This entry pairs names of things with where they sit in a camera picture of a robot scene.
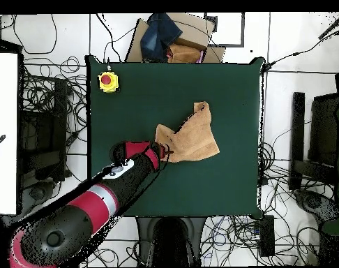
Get orange terry towel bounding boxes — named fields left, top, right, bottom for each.
left=154, top=100, right=220, bottom=163

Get long black flat board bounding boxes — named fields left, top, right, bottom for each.
left=288, top=91, right=306, bottom=192

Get dark green table cloth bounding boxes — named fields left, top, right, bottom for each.
left=84, top=54, right=266, bottom=220

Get yellow emergency stop button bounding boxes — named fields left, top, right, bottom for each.
left=97, top=70, right=120, bottom=94

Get orange cloth in box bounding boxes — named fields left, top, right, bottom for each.
left=167, top=43, right=204, bottom=64

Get blue denim jeans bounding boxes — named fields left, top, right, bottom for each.
left=140, top=13, right=183, bottom=63

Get brown cardboard box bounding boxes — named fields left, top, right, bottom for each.
left=124, top=12, right=227, bottom=64

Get black metal stand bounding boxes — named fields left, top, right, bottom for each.
left=308, top=93, right=339, bottom=185
left=18, top=77, right=71, bottom=191

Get white board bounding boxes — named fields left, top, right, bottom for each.
left=0, top=52, right=19, bottom=215

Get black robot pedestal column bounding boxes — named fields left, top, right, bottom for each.
left=135, top=216, right=206, bottom=268

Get black square frame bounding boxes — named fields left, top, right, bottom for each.
left=204, top=12, right=246, bottom=47

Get black pedestal leg with knob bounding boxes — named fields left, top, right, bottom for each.
left=21, top=181, right=57, bottom=216
left=294, top=188, right=339, bottom=225

